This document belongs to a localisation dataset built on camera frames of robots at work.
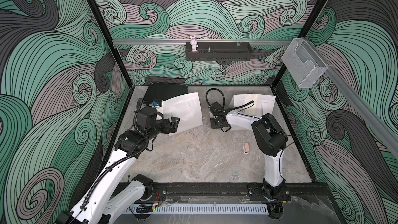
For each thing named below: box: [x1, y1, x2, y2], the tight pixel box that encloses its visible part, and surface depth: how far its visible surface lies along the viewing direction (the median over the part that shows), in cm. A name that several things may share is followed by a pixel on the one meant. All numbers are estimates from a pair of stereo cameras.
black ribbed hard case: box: [143, 81, 189, 102], surface depth 117 cm
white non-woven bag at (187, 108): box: [162, 91, 204, 136], surface depth 87 cm
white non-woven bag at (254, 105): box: [229, 94, 276, 117], surface depth 85 cm
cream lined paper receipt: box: [245, 94, 258, 116], surface depth 85 cm
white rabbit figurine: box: [189, 35, 200, 53], surface depth 92 cm
